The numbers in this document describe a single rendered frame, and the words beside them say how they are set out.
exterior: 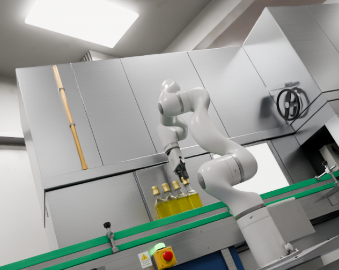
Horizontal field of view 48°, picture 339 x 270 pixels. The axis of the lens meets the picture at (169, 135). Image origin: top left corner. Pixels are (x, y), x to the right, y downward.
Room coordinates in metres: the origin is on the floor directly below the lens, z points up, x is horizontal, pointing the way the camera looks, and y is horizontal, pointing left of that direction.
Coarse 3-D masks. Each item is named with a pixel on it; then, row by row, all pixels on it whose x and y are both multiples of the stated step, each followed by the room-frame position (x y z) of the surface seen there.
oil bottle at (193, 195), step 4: (188, 192) 1.85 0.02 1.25; (192, 192) 1.86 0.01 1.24; (196, 192) 1.87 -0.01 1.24; (188, 196) 1.85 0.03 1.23; (192, 196) 1.85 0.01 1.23; (196, 196) 1.86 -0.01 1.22; (192, 200) 1.85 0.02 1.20; (196, 200) 1.86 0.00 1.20; (200, 200) 1.87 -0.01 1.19; (192, 204) 1.85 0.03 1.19; (196, 204) 1.85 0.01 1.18; (200, 204) 1.86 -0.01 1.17
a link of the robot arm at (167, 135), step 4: (160, 128) 1.84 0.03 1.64; (164, 128) 1.84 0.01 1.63; (168, 128) 1.85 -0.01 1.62; (172, 128) 1.87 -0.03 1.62; (160, 132) 1.85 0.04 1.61; (164, 132) 1.84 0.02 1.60; (168, 132) 1.84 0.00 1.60; (172, 132) 1.85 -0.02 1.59; (176, 132) 1.86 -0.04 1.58; (160, 136) 1.85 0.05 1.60; (164, 136) 1.84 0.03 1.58; (168, 136) 1.84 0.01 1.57; (172, 136) 1.85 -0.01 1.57; (176, 136) 1.87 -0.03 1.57; (160, 140) 1.87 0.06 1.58; (164, 140) 1.85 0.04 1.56; (168, 140) 1.84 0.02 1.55; (172, 140) 1.85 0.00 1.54; (176, 140) 1.87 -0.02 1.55; (164, 144) 1.85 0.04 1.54; (168, 144) 1.84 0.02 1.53
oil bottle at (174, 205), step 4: (168, 196) 1.81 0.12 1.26; (172, 196) 1.81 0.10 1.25; (168, 200) 1.79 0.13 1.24; (172, 200) 1.80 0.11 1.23; (176, 200) 1.81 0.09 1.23; (168, 204) 1.80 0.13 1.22; (172, 204) 1.80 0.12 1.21; (176, 204) 1.81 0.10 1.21; (172, 208) 1.80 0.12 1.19; (176, 208) 1.80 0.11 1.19; (180, 208) 1.81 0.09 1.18; (172, 212) 1.79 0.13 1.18; (176, 212) 1.80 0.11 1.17; (180, 212) 1.81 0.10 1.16
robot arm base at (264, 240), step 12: (252, 216) 1.34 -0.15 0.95; (264, 216) 1.35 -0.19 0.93; (240, 228) 1.39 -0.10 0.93; (252, 228) 1.35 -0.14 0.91; (264, 228) 1.34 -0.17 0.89; (276, 228) 1.37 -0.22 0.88; (252, 240) 1.36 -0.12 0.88; (264, 240) 1.34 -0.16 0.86; (276, 240) 1.35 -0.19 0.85; (252, 252) 1.39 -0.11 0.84; (264, 252) 1.35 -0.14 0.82; (276, 252) 1.35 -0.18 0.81; (288, 252) 1.37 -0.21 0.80; (300, 252) 1.36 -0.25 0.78; (264, 264) 1.36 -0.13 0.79; (276, 264) 1.31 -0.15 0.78
